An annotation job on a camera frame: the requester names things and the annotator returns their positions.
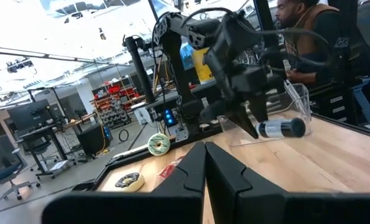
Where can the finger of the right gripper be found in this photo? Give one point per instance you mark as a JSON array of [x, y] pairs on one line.
[[242, 121], [260, 107]]

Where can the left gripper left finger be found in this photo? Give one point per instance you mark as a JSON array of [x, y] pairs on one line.
[[187, 180]]

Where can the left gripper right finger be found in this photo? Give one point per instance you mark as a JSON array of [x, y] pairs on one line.
[[231, 183]]

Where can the dark grey bottle black cap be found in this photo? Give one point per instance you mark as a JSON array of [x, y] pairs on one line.
[[281, 128]]

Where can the chocolate iced cream donut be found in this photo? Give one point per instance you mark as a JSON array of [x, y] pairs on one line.
[[138, 183]]

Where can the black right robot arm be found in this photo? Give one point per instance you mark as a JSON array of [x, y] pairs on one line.
[[180, 77]]

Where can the red snack package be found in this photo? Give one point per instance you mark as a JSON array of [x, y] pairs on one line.
[[169, 170]]

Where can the yellow printed container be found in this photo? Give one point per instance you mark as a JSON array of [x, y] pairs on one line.
[[203, 68]]

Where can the clear plastic container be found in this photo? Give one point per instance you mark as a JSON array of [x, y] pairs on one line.
[[299, 99]]

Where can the white power strip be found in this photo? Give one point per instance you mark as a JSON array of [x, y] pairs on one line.
[[132, 151]]

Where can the black box blue lights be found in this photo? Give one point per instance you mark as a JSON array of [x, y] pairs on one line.
[[169, 117]]

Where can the black drawer cabinet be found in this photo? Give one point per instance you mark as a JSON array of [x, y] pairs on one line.
[[334, 105]]

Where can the person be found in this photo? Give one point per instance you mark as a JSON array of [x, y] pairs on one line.
[[312, 31]]

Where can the black round pole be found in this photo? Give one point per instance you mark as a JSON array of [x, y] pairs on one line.
[[139, 68]]

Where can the black floor cabinet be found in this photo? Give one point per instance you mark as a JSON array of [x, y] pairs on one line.
[[93, 140]]

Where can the shelf with red bins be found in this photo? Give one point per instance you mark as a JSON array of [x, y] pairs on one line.
[[113, 105]]

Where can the blue metal stand leg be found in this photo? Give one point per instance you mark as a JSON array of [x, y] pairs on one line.
[[368, 105]]

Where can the black desk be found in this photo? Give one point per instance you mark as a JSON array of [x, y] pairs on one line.
[[44, 133]]

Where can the black beam with light strips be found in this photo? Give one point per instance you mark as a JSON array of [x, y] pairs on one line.
[[63, 58]]

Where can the black computer monitor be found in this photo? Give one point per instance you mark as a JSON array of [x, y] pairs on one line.
[[29, 115]]

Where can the blue office chair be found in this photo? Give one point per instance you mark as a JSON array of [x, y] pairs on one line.
[[1, 175]]

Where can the black overhead camera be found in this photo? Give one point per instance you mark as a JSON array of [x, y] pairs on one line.
[[20, 64]]

